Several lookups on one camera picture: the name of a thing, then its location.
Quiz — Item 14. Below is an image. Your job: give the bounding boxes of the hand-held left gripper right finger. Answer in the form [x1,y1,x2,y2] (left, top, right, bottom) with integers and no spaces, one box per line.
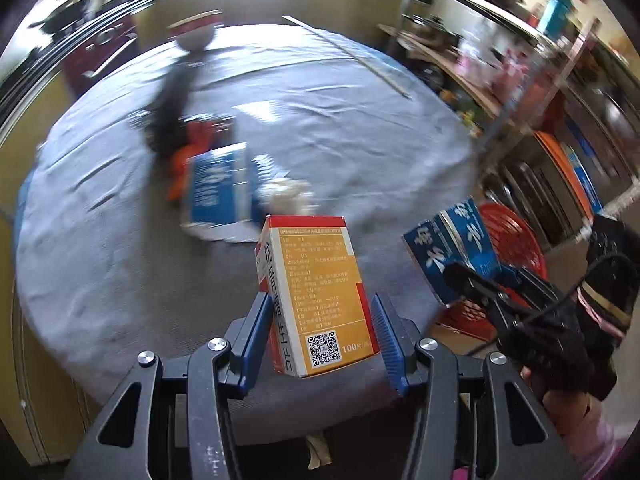
[371,292,583,480]

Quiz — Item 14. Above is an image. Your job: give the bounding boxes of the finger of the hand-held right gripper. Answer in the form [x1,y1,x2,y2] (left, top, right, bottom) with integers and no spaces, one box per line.
[500,266,556,311]
[444,262,521,316]

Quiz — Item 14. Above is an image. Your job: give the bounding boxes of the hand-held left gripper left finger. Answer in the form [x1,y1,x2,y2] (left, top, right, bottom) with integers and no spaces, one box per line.
[65,291,275,480]

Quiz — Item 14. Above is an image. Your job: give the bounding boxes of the red plastic basket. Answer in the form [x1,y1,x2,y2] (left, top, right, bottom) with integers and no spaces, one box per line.
[435,202,548,341]

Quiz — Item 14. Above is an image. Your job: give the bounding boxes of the blue white carton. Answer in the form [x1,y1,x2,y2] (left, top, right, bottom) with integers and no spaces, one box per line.
[180,142,273,243]
[402,199,501,307]

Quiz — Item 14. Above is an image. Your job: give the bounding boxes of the orange white medicine box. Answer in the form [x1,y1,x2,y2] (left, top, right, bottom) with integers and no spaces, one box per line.
[256,215,379,378]

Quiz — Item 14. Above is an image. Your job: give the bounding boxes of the white tissue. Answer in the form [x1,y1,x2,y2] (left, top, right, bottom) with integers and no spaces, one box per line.
[260,177,313,216]

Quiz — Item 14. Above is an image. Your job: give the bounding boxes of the red packet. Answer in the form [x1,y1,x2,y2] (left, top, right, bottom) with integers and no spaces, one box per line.
[185,115,236,151]

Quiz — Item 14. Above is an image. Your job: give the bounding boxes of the black plastic bag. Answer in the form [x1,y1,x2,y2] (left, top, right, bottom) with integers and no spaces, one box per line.
[142,75,193,158]

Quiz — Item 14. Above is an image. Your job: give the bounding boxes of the person's right forearm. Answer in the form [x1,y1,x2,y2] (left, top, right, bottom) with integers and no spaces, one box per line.
[562,410,638,480]

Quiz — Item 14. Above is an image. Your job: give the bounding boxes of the person's right hand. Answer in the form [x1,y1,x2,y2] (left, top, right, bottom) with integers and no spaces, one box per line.
[520,367,606,441]

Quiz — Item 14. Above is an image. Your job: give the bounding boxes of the orange blue packages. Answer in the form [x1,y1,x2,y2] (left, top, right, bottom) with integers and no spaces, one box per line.
[532,130,606,221]

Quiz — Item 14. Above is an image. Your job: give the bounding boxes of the wooden shelf rack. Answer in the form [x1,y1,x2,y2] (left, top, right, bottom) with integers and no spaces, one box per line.
[377,0,640,221]

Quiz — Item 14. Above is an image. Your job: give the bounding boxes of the grey tablecloth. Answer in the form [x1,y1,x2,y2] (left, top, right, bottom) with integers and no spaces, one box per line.
[15,25,483,446]

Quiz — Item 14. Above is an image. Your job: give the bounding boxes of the pink plastic bags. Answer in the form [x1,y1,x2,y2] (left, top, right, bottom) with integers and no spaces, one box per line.
[457,35,531,91]

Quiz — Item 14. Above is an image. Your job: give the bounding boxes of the long wooden stick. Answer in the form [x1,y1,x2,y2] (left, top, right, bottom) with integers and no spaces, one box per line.
[282,15,411,100]

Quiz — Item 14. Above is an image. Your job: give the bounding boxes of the teal box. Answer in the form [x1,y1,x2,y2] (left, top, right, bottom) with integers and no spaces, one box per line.
[540,0,576,36]

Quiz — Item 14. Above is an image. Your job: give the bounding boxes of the yellow side base cabinet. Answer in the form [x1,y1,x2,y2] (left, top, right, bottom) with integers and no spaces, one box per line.
[0,70,81,466]

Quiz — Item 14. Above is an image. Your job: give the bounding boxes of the red white ceramic bowl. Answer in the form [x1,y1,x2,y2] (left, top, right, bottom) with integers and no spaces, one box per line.
[167,10,223,52]

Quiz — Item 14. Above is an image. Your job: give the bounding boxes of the dark red oven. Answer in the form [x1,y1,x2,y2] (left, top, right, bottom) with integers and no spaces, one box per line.
[62,7,138,98]

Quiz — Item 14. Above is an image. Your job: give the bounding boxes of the black wok with lid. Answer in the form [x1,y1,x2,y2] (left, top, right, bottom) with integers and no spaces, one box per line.
[27,0,96,28]

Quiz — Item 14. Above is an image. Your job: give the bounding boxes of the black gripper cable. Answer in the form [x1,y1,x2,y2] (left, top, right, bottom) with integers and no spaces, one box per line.
[530,254,640,322]

